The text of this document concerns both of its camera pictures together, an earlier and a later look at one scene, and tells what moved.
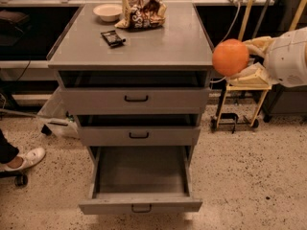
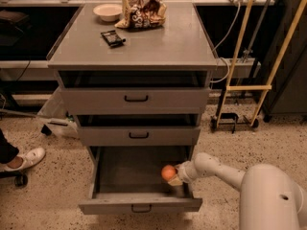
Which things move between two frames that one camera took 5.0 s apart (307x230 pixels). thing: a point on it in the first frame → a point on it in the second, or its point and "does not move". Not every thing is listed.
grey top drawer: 134,92 does not move
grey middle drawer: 139,129 does not move
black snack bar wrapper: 113,38 does not move
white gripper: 287,61 → 182,172
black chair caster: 20,177 does not move
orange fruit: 230,57 → 168,172
